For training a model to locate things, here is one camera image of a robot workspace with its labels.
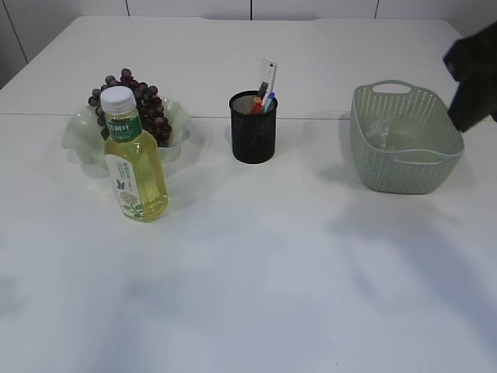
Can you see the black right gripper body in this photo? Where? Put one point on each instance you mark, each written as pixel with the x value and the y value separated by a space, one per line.
pixel 473 55

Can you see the red glitter pen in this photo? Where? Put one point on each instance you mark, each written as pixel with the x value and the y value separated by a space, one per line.
pixel 256 109

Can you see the blue scissors with cover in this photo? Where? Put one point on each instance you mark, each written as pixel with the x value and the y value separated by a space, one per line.
pixel 273 96

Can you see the purple artificial grape bunch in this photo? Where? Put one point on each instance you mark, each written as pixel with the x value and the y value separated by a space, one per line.
pixel 150 107

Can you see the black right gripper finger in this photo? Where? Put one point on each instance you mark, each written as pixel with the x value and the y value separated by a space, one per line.
pixel 474 100

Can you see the silver glitter pen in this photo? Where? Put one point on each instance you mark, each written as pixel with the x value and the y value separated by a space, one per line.
pixel 262 91

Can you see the clear plastic sheet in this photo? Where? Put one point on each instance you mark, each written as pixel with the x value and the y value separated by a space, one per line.
pixel 378 131

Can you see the clear plastic ruler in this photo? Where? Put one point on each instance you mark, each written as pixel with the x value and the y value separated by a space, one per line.
pixel 267 74

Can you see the pale green wavy plate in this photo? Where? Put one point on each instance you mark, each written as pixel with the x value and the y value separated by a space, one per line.
pixel 82 137

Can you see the yellow tea bottle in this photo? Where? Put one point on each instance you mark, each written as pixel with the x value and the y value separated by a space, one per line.
pixel 132 158

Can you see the black mesh pen holder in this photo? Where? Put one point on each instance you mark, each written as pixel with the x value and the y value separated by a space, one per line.
pixel 253 137

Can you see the green woven plastic basket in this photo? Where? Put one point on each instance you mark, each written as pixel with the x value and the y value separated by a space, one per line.
pixel 423 146

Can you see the pink purple scissors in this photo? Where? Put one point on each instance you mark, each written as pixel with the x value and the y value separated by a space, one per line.
pixel 266 103

